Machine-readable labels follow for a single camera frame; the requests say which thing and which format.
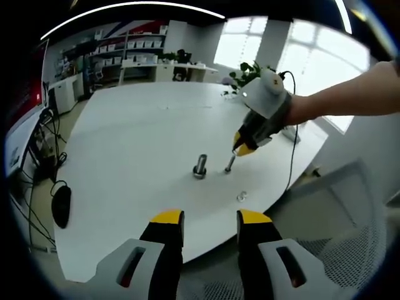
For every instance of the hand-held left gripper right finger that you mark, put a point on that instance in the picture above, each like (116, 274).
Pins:
(256, 250)

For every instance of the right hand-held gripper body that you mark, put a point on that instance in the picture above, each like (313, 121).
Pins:
(259, 97)

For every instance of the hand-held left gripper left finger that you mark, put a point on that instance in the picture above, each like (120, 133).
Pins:
(165, 250)

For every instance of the small steel threaded stud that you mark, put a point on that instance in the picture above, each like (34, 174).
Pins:
(230, 162)

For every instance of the large steel threaded stud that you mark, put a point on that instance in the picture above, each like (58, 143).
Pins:
(202, 161)

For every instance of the large steel washer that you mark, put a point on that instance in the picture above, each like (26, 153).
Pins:
(199, 176)

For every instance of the small black edge clip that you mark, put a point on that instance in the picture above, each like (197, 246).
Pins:
(315, 172)

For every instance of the person's right hand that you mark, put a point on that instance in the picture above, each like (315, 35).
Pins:
(281, 109)

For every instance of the potted green plant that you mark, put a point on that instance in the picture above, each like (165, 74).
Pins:
(247, 73)

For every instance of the bright window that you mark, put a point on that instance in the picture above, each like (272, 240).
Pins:
(240, 43)
(328, 53)

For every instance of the black office chair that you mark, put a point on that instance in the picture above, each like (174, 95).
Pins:
(182, 59)

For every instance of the white background desk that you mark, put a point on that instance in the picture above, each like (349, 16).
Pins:
(168, 66)

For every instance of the small desk plant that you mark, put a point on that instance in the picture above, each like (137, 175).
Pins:
(168, 57)

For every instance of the white mesh office chair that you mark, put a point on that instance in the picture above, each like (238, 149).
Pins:
(343, 200)

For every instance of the black oval device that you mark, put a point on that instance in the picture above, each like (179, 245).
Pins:
(61, 206)

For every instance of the rows of white storage bins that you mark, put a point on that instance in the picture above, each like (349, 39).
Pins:
(137, 43)

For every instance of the storage shelving unit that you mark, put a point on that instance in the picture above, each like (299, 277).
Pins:
(125, 51)

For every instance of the long curved ceiling light strip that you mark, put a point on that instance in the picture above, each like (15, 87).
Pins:
(125, 7)

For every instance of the white cabinet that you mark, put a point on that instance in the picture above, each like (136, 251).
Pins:
(64, 93)

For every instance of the white side desk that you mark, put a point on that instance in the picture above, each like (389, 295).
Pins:
(18, 140)

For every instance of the black upright device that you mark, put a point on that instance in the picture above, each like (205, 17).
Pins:
(50, 97)

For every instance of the monitor with red screen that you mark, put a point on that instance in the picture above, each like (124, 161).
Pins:
(29, 87)

